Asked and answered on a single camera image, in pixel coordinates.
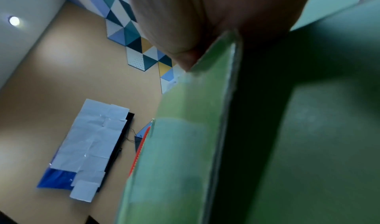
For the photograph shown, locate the triangle patterned wall panels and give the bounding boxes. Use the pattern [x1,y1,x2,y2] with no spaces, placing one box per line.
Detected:
[56,0,186,95]

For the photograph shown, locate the wall television covered with paper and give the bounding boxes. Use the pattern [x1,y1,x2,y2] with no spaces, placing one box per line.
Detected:
[37,98,135,203]

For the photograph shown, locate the person's right hand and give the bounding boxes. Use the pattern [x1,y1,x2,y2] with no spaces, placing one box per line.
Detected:
[121,0,317,73]

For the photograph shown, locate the black cable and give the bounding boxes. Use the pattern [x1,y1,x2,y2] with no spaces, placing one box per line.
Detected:
[124,128,140,144]

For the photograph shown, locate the green cardboard box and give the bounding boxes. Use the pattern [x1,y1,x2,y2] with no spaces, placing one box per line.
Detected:
[114,0,380,224]

